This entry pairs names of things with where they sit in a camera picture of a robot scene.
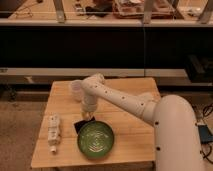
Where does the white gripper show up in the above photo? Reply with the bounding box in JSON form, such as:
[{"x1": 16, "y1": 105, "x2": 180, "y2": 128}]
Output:
[{"x1": 82, "y1": 96, "x2": 98, "y2": 120}]

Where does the green bowl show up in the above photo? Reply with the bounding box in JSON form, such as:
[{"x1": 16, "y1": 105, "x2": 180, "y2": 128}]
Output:
[{"x1": 77, "y1": 121, "x2": 114, "y2": 159}]

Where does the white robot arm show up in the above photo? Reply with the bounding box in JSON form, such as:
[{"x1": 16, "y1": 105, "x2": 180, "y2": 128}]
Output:
[{"x1": 81, "y1": 74, "x2": 205, "y2": 171}]

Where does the wooden table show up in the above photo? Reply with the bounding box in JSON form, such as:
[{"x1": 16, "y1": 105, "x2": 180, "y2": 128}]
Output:
[{"x1": 31, "y1": 81, "x2": 155, "y2": 168}]

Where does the background shelf with clutter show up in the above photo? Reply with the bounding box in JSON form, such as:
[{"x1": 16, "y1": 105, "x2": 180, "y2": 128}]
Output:
[{"x1": 0, "y1": 0, "x2": 213, "y2": 27}]

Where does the black box on floor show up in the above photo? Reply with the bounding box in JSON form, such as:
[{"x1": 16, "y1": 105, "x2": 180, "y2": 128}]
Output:
[{"x1": 198, "y1": 125, "x2": 213, "y2": 144}]

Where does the black cable on floor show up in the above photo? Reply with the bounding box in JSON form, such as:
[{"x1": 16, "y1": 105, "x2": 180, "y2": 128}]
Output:
[{"x1": 199, "y1": 102, "x2": 213, "y2": 164}]

